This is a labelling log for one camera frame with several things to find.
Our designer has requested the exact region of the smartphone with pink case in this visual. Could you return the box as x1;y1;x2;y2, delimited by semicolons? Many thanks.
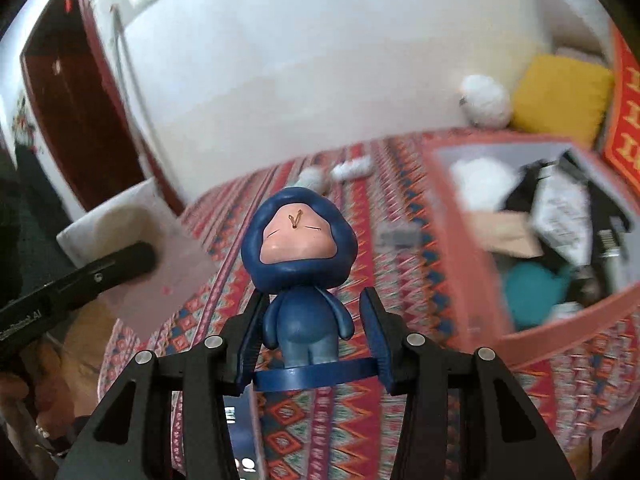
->
224;386;266;479

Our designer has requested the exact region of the grey packaged puff card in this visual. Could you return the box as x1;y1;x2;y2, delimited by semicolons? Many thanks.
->
529;162;592;266

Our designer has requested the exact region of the pink cardboard box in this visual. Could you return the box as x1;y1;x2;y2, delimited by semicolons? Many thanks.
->
422;129;639;370

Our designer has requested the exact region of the grey cylinder tube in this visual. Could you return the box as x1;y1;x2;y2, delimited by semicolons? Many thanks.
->
376;223;422;250

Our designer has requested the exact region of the red recruitment sign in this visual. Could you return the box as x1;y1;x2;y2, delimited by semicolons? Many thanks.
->
602;24;640;195

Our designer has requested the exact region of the patterned red bedspread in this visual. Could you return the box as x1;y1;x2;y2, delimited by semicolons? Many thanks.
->
99;129;639;479

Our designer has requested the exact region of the small wooden board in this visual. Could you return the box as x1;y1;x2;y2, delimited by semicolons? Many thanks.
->
464;210;544;259

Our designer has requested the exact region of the yellow cushion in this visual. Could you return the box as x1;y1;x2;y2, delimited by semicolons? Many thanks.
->
511;54;614;148

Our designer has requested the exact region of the blue hooded figurine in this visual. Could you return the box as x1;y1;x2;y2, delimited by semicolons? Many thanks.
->
241;186;376;392

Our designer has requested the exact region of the white bear plush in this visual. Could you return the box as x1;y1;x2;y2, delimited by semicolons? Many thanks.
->
449;157;521;211

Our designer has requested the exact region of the grey felt ball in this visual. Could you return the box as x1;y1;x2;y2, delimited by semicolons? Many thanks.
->
294;166;331;195

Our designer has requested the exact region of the white fluffy chick plush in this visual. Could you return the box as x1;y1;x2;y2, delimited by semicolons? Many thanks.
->
459;75;512;129

